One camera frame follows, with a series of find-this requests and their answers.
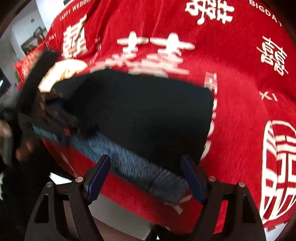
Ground black pants with patterned waistband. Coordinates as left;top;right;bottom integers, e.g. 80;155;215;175
53;69;214;204

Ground person's left hand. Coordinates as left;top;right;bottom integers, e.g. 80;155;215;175
1;120;41;166

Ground white folded cloth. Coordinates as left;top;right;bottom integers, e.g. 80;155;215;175
38;59;88;92

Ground red embroidered pillow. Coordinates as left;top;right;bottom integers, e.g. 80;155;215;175
14;41;48;83

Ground red blanket with white characters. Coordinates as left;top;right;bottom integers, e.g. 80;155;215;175
46;1;295;232

